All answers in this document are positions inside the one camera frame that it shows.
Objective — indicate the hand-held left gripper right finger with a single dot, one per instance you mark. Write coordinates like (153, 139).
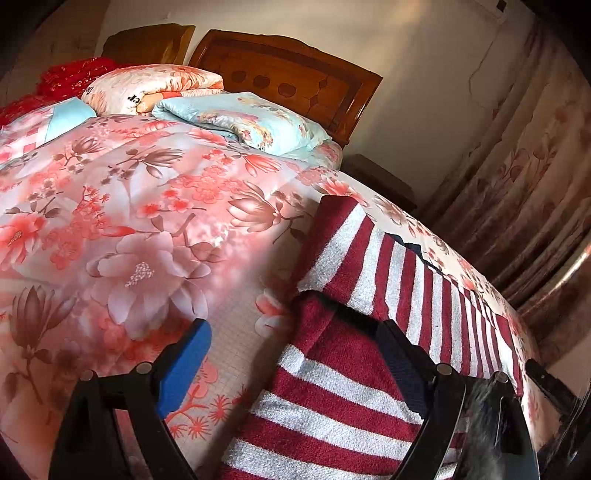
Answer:
(408, 374)

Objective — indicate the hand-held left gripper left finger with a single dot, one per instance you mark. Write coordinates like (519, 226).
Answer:
(184, 364)

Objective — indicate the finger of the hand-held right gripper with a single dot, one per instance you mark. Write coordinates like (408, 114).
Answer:
(545, 378)

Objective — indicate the red white striped sweater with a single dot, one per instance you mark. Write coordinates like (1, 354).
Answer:
(332, 360)

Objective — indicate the pink floral bed quilt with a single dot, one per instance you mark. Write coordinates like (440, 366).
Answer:
(138, 207)

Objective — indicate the floral curtain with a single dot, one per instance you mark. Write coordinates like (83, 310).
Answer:
(521, 194)

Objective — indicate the dark wooden nightstand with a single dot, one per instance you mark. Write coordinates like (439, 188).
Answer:
(378, 177)

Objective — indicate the folded light blue floral quilt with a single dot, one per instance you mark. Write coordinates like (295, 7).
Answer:
(258, 120)

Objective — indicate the light blue checked pillow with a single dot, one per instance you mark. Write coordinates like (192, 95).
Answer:
(64, 117)

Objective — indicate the folded pink floral quilt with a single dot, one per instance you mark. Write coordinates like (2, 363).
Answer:
(152, 83)

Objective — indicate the red blanket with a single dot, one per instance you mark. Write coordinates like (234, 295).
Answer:
(60, 76)

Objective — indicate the carved wooden headboard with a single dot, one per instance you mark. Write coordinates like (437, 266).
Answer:
(295, 69)

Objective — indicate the plain wooden board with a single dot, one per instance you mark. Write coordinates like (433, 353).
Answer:
(147, 44)

